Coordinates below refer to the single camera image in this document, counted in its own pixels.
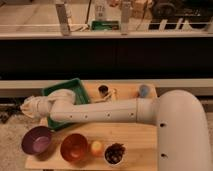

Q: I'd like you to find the green bin in background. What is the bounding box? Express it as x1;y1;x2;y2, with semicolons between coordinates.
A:
91;21;119;30

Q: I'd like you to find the white sign post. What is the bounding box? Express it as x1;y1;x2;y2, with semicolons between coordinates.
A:
95;0;107;21

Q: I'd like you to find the purple bowl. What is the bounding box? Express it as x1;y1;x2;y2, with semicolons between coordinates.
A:
21;126;52;155

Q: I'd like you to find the orange bowl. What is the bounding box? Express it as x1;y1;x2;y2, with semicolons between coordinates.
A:
60;133;88;163

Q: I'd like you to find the green plastic tray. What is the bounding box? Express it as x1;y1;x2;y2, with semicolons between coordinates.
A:
42;78;90;131

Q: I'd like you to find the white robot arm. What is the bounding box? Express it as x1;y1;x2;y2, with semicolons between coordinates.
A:
21;89;213;171

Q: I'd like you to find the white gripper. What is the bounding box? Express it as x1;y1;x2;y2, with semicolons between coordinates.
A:
20;96;42;118

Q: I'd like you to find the small dark cup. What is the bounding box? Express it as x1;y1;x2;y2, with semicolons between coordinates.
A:
98;85;109;97

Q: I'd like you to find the orange fruit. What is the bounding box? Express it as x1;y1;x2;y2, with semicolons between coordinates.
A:
90;141;104;157

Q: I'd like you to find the grey post left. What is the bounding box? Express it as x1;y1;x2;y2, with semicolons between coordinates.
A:
55;0;70;36

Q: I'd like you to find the grey post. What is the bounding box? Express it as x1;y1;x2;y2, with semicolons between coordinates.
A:
55;0;70;36
121;0;131;35

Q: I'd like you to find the white cup with dark contents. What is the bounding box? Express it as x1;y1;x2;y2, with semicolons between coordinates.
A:
104;143;126;165

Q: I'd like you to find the wooden board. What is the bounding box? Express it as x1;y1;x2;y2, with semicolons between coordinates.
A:
25;82;159;171

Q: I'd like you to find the grey post right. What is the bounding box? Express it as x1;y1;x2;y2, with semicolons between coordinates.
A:
121;0;131;35

